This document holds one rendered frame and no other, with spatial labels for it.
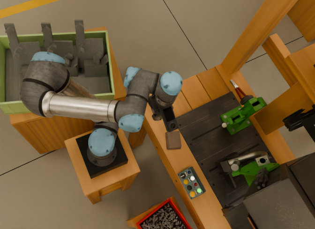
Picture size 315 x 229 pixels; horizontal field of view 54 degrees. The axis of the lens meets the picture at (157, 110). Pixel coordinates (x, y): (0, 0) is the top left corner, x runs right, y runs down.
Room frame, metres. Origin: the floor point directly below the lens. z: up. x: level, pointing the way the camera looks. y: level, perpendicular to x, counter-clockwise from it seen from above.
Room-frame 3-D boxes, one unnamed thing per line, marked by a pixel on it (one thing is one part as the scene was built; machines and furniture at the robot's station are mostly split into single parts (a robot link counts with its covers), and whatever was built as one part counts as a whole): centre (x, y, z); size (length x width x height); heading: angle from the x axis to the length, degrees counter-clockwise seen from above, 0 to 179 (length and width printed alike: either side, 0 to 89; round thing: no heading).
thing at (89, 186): (0.31, 0.18, 0.83); 0.32 x 0.32 x 0.04; 46
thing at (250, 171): (0.46, -0.56, 1.17); 0.13 x 0.12 x 0.20; 50
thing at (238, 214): (0.33, -0.65, 1.11); 0.39 x 0.16 x 0.03; 140
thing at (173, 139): (0.53, -0.14, 0.91); 0.10 x 0.08 x 0.03; 26
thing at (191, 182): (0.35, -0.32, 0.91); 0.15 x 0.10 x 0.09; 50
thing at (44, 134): (0.70, 0.63, 0.39); 0.68 x 0.52 x 0.79; 130
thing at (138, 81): (0.45, 0.09, 1.59); 0.11 x 0.11 x 0.08; 10
